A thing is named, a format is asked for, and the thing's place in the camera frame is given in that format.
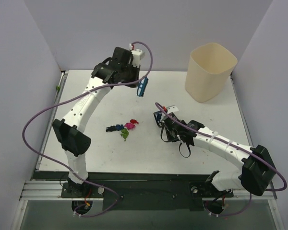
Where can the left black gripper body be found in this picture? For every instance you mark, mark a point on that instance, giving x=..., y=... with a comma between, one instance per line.
x=134, y=80

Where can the black slotted scoop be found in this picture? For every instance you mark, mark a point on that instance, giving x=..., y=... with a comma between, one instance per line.
x=159, y=122

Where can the blue hand brush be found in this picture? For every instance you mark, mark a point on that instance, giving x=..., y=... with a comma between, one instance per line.
x=142, y=87

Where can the red paper scrap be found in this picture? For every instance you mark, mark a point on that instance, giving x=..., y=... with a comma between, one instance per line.
x=134, y=121

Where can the pink paper scrap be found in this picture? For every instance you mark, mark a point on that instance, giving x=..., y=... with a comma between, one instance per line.
x=129, y=126

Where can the green paper scrap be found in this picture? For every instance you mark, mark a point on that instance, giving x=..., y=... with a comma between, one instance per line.
x=124, y=133

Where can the black paper scrap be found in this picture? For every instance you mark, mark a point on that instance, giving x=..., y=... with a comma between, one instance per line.
x=110, y=129

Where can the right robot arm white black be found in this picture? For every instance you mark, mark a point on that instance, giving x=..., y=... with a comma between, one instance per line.
x=254, y=165

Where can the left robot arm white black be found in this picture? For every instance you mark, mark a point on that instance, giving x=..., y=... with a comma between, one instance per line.
x=70, y=129

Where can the cream plastic waste bin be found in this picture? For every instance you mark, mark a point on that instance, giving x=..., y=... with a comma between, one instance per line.
x=209, y=68

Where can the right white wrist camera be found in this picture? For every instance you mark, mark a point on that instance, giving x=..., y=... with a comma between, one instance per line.
x=172, y=109

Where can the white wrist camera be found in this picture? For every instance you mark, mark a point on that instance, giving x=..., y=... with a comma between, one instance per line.
x=137, y=55
x=172, y=109

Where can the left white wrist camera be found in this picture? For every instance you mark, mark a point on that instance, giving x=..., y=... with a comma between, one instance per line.
x=137, y=55

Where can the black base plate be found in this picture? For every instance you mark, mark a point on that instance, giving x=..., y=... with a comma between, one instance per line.
x=140, y=191

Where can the aluminium frame rail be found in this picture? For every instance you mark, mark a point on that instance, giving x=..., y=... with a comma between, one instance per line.
x=51, y=190

